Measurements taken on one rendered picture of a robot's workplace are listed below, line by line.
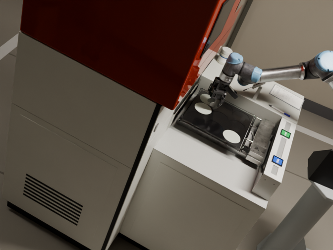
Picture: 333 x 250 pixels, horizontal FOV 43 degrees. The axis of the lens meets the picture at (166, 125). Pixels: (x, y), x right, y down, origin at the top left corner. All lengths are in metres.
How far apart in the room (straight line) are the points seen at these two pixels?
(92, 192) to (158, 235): 0.53
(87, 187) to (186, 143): 0.56
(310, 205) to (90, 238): 1.27
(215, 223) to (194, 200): 0.17
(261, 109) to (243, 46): 2.01
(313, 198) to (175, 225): 0.81
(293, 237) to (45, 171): 1.54
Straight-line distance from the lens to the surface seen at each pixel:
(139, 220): 2.52
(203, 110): 2.38
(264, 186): 2.14
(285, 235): 2.83
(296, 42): 4.45
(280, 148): 2.31
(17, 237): 2.67
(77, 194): 2.30
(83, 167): 2.15
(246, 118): 2.49
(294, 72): 2.42
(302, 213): 2.68
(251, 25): 4.39
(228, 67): 2.23
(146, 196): 2.36
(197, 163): 2.16
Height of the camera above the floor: 2.24
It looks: 38 degrees down
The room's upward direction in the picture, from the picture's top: 23 degrees clockwise
